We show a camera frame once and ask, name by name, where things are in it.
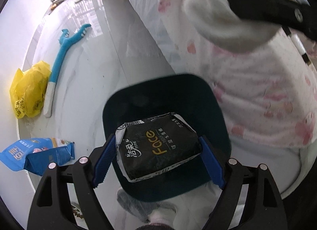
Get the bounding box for dark teal trash bin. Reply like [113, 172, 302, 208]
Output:
[102, 73, 232, 202]

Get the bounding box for yellow plastic bag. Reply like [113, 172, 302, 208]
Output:
[9, 60, 52, 119]

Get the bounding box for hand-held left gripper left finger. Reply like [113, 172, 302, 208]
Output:
[27, 135, 117, 230]

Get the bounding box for scattered brown pellets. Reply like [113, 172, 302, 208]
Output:
[71, 201, 86, 220]

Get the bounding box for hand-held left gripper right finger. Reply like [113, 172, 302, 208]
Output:
[198, 136, 289, 230]

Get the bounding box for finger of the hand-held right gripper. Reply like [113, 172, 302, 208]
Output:
[227, 0, 317, 47]

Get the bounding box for black tissue packet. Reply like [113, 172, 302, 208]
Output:
[116, 112, 202, 183]

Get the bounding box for blue printed bag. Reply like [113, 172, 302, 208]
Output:
[0, 137, 75, 177]

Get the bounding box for pink printed blanket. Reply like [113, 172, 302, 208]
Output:
[157, 0, 317, 151]

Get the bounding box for person's grey fleece robe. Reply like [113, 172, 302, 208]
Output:
[135, 222, 174, 230]

